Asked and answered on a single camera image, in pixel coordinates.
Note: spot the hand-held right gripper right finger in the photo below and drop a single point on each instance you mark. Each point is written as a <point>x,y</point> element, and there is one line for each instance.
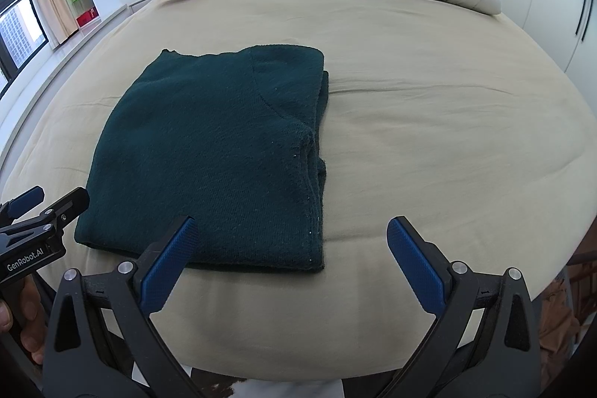
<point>417,267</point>

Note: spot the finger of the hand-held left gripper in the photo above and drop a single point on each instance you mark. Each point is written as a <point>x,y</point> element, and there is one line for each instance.
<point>25,198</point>
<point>70,204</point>

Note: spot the red box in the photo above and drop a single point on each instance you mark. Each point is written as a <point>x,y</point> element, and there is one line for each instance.
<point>87,17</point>

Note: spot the person's left hand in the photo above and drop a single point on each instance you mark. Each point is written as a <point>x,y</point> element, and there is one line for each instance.
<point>33,332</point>

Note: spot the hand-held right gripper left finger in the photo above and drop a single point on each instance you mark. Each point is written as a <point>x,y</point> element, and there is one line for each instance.
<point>168,267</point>

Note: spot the dark green knit sweater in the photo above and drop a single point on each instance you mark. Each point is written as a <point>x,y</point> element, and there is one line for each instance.
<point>200,155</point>

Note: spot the black framed window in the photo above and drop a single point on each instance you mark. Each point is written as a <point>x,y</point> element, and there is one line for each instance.
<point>18,29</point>

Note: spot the bed with beige sheet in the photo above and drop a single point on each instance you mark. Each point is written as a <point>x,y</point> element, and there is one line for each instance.
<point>443,137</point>

